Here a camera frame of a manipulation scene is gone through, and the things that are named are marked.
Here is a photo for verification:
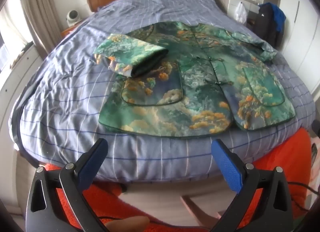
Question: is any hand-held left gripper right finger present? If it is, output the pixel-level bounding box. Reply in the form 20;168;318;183
211;139;294;232

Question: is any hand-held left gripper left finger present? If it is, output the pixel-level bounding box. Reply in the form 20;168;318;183
25;138;110;232

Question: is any green floral padded jacket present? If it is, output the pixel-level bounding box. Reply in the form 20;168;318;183
93;22;297;137

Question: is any orange knit clothing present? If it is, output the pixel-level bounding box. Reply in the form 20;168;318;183
45;127;313;232

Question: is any blue checked quilt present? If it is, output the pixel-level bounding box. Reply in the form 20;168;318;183
7;0;317;182

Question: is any white drawer cabinet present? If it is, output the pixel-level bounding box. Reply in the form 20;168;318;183
0;44;47;132

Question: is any wooden nightstand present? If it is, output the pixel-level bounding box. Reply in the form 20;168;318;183
61;19;85;39

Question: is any small white round fan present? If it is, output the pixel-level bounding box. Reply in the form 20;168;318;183
65;9;82;26

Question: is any black hanging jacket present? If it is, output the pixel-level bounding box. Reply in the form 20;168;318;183
250;3;279;47

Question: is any white wardrobe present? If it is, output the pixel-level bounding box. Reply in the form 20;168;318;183
281;0;320;92

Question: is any white plastic bag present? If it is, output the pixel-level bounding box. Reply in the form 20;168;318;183
234;1;248;24

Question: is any blue hanging garment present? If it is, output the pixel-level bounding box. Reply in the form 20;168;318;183
259;2;287;32

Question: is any beige curtain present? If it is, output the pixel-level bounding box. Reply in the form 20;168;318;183
19;0;64;55

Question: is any black cable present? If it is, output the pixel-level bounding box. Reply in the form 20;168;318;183
286;182;312;194

